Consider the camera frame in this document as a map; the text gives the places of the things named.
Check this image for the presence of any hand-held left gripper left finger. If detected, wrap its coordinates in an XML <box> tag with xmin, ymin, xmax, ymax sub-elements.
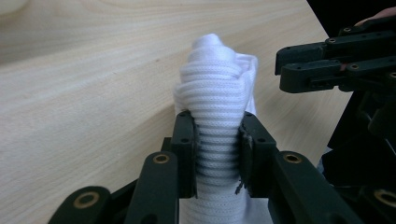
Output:
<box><xmin>162</xmin><ymin>110</ymin><xmax>199</xmax><ymax>200</ymax></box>

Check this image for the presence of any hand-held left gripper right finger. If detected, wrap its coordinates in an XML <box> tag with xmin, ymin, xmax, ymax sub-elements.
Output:
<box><xmin>237</xmin><ymin>111</ymin><xmax>278</xmax><ymax>199</ymax></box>

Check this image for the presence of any white sock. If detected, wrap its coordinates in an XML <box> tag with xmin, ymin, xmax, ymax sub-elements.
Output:
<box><xmin>172</xmin><ymin>33</ymin><xmax>275</xmax><ymax>224</ymax></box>

